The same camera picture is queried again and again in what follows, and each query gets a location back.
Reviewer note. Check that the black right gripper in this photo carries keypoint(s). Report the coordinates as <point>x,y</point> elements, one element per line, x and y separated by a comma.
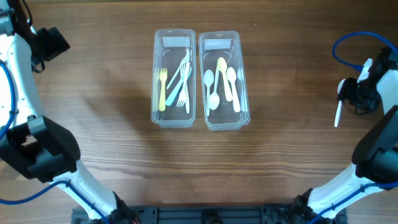
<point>354,92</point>

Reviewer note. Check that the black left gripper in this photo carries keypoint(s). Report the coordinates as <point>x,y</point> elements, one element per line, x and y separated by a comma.
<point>53,42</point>

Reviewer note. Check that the white spoon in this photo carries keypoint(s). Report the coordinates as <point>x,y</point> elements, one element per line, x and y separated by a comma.
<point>232,76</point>
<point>340,102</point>
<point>208,81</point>

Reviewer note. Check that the yellow plastic fork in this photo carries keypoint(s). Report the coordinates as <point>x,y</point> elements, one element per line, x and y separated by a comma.
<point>163,78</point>

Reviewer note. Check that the yellow plastic spoon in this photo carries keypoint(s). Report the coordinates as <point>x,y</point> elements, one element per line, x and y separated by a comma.
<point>222,67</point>

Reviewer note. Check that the translucent white plastic fork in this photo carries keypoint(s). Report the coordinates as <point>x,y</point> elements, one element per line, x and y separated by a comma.
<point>183,95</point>

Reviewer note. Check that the white spoon bowl down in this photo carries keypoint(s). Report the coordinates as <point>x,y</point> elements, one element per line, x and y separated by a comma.
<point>214,99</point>

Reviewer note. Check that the light blue plastic fork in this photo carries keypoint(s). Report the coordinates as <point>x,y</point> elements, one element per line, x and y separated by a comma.
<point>175,94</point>

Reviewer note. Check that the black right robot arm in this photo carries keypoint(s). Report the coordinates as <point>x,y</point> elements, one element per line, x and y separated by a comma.
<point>373,165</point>

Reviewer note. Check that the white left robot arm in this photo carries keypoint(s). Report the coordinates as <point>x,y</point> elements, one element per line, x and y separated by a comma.
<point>31,143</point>

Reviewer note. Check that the right clear plastic container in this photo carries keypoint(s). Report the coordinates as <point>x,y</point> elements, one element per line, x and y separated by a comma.
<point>212,46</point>

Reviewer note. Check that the clear plastic container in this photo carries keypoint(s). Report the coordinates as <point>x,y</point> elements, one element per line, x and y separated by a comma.
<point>169,49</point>
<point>212,46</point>

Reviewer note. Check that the left clear plastic container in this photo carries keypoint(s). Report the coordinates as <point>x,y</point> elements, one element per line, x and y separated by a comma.
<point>169,49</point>

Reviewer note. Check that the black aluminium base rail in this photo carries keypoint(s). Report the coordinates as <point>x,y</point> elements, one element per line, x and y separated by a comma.
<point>265,214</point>

